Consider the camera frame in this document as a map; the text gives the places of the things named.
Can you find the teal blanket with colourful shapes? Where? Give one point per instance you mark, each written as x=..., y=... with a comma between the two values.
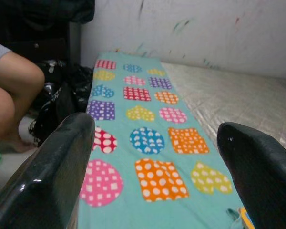
x=124, y=155

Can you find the black plastic bags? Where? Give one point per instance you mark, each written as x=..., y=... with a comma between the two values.
x=62, y=100

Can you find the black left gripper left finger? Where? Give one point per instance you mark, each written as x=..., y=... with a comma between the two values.
x=43, y=186

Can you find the white grey-speckled quilted mattress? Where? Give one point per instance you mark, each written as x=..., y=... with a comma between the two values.
x=228, y=95

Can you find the seated person bare legs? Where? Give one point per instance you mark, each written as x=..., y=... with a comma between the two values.
x=16, y=83

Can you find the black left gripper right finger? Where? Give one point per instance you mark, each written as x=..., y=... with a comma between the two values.
x=267, y=181

